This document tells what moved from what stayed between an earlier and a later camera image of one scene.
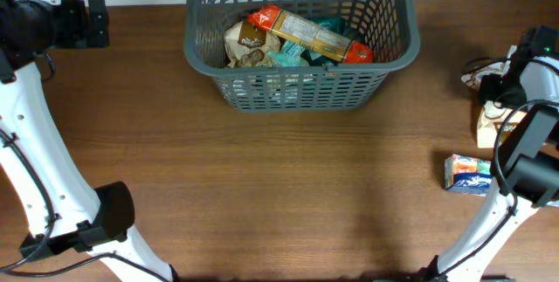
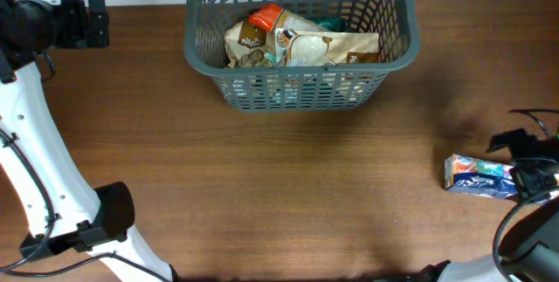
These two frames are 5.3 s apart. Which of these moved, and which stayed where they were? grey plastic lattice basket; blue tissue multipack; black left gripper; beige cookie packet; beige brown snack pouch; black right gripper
Moved: beige cookie packet; black right gripper
Stayed: blue tissue multipack; grey plastic lattice basket; beige brown snack pouch; black left gripper
